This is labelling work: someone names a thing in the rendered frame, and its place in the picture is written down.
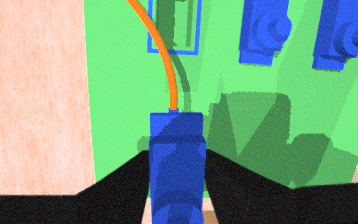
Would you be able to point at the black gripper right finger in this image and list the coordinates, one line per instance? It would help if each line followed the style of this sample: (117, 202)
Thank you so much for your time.
(242, 196)

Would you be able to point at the green flat deck plate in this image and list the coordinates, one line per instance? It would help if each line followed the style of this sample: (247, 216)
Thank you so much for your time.
(276, 81)

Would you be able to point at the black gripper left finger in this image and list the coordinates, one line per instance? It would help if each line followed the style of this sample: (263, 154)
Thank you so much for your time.
(118, 198)

